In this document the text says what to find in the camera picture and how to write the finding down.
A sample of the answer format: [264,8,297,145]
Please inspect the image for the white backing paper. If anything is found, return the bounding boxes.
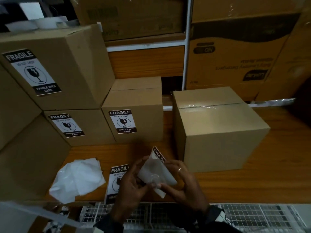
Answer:
[48,157,106,204]

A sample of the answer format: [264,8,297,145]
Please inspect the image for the wrist tracker band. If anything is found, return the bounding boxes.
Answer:
[206,206,241,233]
[93,215,115,233]

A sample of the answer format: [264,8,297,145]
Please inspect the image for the left wrist tracker band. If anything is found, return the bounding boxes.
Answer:
[93,215,115,233]

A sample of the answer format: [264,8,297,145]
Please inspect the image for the crumpled paper scraps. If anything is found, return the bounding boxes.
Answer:
[48,206,71,231]

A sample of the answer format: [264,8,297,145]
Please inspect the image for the white frame bar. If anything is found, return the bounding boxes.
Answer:
[0,201,81,233]

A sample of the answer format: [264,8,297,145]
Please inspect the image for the person's right hand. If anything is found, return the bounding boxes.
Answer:
[156,159,211,213]

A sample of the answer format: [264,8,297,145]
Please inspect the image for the plastic wrapped cardboard box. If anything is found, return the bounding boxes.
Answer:
[192,0,306,23]

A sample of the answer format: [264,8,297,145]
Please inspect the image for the large cardboard box dark band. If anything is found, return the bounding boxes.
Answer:
[186,13,301,102]

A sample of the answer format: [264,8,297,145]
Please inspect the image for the fragile sticker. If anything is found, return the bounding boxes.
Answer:
[108,109,137,134]
[2,48,62,96]
[137,146,178,199]
[48,113,86,138]

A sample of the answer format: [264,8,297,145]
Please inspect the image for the small taped cardboard box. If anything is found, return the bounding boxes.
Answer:
[0,23,116,111]
[43,109,116,146]

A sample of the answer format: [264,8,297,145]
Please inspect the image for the stack of fragile stickers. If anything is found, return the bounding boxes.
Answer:
[104,164,131,204]

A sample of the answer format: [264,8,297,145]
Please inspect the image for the wire mesh rack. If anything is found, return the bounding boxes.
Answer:
[80,202,306,233]

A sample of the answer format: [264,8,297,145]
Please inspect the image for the right wrist tracker band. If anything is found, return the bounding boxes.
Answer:
[206,206,241,233]

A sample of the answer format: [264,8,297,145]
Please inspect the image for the person's left hand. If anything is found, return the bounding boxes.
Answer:
[110,155,153,217]

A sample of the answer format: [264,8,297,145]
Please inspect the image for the large cardboard box white sticker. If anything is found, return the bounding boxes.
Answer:
[73,0,186,41]

